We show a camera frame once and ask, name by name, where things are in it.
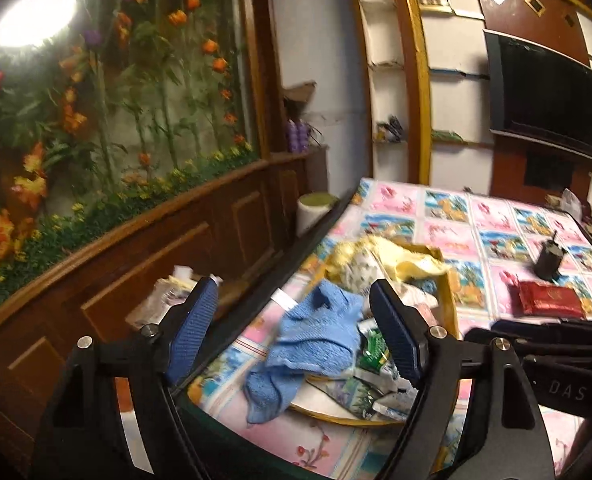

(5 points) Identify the blue towel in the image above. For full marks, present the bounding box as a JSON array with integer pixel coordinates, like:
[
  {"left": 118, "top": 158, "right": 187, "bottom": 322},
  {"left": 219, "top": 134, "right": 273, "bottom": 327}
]
[{"left": 245, "top": 280, "right": 367, "bottom": 425}]

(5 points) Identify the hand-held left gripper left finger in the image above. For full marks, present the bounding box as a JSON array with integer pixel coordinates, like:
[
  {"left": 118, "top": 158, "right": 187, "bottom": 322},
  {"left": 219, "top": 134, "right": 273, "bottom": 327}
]
[{"left": 28, "top": 276, "right": 220, "bottom": 480}]

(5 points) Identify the white tray with gold rim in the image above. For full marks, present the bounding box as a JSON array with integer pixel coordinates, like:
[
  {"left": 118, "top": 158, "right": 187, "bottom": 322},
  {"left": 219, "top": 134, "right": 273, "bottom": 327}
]
[{"left": 286, "top": 240, "right": 461, "bottom": 428}]

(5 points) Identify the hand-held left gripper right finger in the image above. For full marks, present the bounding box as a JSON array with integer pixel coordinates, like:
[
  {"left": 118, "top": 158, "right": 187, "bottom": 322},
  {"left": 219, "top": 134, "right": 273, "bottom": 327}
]
[{"left": 369, "top": 280, "right": 556, "bottom": 480}]

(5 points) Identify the red packet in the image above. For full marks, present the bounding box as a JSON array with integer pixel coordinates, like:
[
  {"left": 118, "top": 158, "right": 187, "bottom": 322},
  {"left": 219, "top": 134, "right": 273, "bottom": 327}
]
[{"left": 518, "top": 280, "right": 586, "bottom": 320}]

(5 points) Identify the tropical print wipes pack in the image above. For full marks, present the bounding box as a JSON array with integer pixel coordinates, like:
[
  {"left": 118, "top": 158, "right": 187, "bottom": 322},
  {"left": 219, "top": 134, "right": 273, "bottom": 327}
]
[{"left": 326, "top": 376, "right": 379, "bottom": 417}]

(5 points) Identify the yellow towel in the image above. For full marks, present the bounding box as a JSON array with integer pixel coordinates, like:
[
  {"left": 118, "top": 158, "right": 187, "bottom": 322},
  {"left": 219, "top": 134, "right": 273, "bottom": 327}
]
[{"left": 333, "top": 236, "right": 449, "bottom": 283}]

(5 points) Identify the black cylindrical holder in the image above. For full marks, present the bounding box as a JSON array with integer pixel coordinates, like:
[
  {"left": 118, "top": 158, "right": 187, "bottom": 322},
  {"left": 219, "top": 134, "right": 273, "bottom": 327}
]
[{"left": 533, "top": 232, "right": 566, "bottom": 281}]

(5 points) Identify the green and white packet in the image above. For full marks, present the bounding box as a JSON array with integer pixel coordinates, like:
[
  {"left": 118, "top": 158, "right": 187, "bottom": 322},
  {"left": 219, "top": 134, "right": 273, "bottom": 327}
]
[{"left": 358, "top": 327, "right": 397, "bottom": 376}]

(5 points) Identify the white cylinder with green top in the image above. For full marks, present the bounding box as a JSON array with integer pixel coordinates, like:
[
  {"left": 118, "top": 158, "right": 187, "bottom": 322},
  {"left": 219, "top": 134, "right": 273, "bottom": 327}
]
[{"left": 297, "top": 192, "right": 339, "bottom": 238}]

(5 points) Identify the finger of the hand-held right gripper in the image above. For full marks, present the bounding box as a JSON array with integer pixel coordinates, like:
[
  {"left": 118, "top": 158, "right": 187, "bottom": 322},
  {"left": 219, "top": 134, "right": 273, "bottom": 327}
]
[{"left": 464, "top": 319, "right": 592, "bottom": 357}]

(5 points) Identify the brown wooden cabinet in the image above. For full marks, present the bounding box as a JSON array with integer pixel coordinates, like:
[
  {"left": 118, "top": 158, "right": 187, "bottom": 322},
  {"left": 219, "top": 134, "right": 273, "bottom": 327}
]
[{"left": 0, "top": 145, "right": 331, "bottom": 480}]

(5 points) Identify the flower wall mural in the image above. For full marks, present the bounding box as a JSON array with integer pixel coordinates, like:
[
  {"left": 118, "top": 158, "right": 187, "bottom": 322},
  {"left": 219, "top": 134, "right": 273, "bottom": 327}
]
[{"left": 0, "top": 0, "right": 271, "bottom": 321}]

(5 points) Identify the printed pink tablecloth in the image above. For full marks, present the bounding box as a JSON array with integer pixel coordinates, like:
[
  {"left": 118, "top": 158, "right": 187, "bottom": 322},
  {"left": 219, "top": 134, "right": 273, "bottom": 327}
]
[{"left": 176, "top": 177, "right": 592, "bottom": 480}]

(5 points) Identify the orange stool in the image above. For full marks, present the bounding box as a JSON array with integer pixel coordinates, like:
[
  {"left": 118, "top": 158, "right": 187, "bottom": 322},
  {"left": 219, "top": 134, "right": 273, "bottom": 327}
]
[{"left": 113, "top": 377, "right": 142, "bottom": 466}]

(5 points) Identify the box of papers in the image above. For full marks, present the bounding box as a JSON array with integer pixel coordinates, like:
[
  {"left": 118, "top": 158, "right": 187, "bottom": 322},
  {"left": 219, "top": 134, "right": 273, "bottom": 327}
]
[{"left": 126, "top": 265, "right": 224, "bottom": 331}]

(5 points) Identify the dark shelf ornament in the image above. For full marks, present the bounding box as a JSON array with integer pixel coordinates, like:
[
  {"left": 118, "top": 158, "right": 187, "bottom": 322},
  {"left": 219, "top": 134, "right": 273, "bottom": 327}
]
[{"left": 374, "top": 116, "right": 407, "bottom": 143}]

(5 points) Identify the black flat television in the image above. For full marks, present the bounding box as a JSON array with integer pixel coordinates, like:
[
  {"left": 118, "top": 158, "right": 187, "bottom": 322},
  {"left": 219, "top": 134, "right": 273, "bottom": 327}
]
[{"left": 483, "top": 29, "right": 592, "bottom": 163}]

